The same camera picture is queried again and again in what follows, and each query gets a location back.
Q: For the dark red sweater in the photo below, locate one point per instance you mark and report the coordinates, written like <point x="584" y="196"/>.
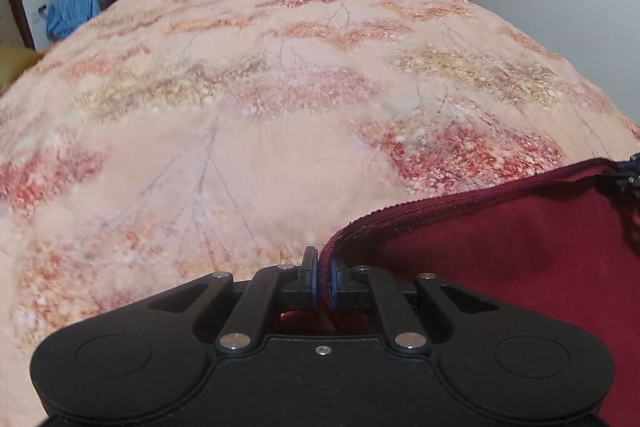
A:
<point x="525" y="257"/>

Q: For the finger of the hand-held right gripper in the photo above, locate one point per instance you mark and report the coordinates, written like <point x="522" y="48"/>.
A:
<point x="631" y="179"/>

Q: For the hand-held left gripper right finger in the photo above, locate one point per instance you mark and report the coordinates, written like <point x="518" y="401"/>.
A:
<point x="385" y="302"/>

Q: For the floral quilt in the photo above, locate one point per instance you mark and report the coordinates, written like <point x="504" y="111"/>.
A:
<point x="250" y="107"/>

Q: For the blue cloth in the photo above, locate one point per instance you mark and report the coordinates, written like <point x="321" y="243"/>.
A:
<point x="72" y="9"/>

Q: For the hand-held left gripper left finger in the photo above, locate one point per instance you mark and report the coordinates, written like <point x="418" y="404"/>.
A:
<point x="260" y="302"/>

